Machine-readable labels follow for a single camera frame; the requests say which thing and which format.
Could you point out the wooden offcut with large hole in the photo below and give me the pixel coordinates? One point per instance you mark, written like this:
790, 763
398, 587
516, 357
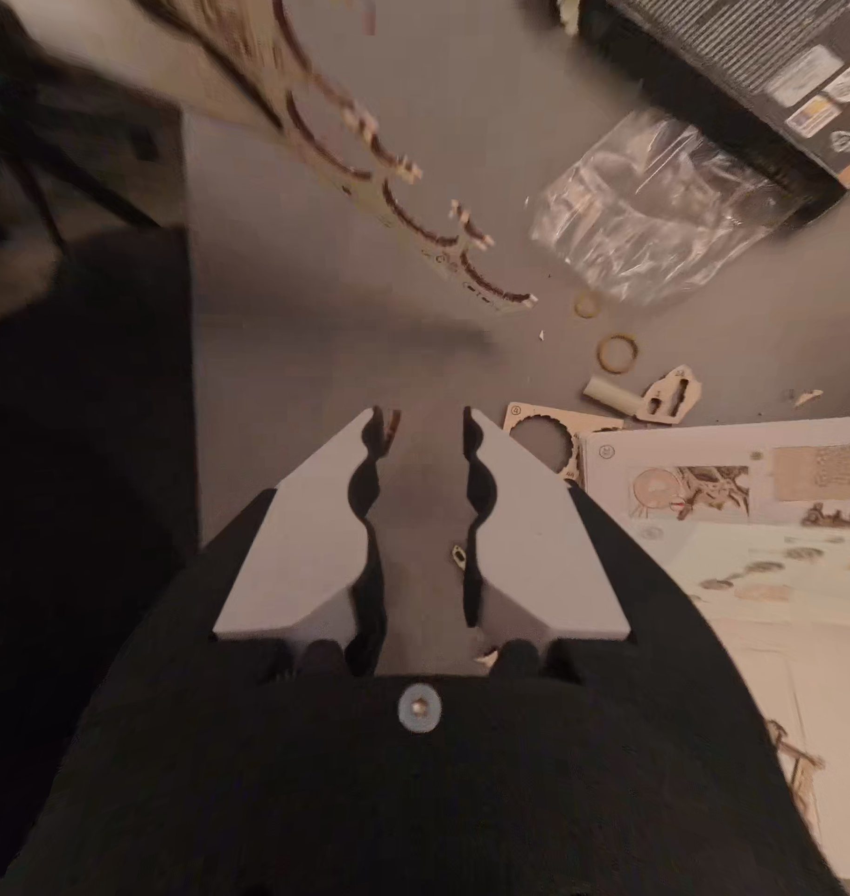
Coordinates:
519, 416

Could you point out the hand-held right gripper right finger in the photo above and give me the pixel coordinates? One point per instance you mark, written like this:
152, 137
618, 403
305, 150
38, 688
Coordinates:
551, 560

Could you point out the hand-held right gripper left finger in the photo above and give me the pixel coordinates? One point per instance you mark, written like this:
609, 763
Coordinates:
292, 560

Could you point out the shield-shaped wooden offcut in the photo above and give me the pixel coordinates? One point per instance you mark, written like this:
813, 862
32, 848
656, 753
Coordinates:
666, 399

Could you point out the wooden sheet with wheels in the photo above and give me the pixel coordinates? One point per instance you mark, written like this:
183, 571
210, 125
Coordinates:
369, 196

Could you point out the small rubber band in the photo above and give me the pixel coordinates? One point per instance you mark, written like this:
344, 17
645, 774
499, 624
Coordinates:
577, 306

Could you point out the black product box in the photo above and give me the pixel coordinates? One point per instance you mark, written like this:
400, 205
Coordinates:
747, 70

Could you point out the large rubber band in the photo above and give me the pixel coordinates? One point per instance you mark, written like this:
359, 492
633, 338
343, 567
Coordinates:
601, 353

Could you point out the small wooden loop piece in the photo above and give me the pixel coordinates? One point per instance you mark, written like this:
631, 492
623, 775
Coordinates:
459, 557

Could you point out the instruction booklet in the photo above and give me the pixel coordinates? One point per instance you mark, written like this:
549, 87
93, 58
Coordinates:
782, 630

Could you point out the clear plastic bag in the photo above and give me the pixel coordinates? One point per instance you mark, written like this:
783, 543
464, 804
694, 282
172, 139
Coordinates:
649, 210

